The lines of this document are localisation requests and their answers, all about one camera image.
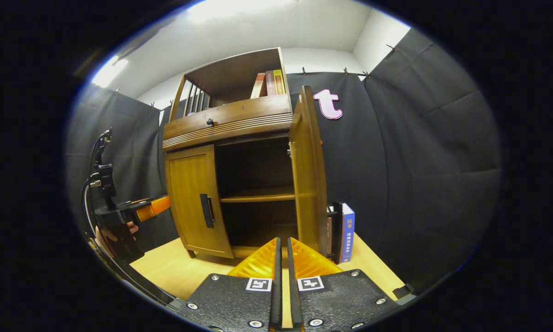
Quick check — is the wooden cabinet drawer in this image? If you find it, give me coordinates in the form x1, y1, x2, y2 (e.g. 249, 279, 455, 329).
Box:
162, 95, 293, 153

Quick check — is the wooden shoe cabinet door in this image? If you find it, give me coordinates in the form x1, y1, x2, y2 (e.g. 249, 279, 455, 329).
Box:
288, 85, 329, 259
165, 144, 235, 260

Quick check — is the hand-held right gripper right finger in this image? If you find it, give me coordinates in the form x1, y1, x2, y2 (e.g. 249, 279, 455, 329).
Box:
287, 237, 404, 332

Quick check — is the black book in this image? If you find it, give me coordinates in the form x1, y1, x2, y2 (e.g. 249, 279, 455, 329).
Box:
332, 201, 344, 263

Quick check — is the small ceiling light panel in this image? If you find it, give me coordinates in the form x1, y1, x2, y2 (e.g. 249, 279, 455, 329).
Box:
92, 55, 129, 88

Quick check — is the black backdrop cloth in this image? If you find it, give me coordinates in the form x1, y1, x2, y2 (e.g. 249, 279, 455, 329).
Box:
65, 28, 503, 296

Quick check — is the wooden double-door shoe cabinet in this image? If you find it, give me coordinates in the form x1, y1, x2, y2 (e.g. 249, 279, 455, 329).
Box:
161, 47, 330, 266

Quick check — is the cream and red book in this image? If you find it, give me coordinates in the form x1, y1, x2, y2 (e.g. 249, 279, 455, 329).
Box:
250, 72, 267, 99

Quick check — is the blue book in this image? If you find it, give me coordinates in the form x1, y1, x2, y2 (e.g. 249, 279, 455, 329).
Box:
339, 203, 356, 264

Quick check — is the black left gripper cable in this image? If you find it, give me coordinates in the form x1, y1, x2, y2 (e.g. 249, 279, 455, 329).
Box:
81, 129, 180, 308

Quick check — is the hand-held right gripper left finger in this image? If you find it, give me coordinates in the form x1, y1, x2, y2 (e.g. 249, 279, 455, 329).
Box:
177, 237, 282, 332

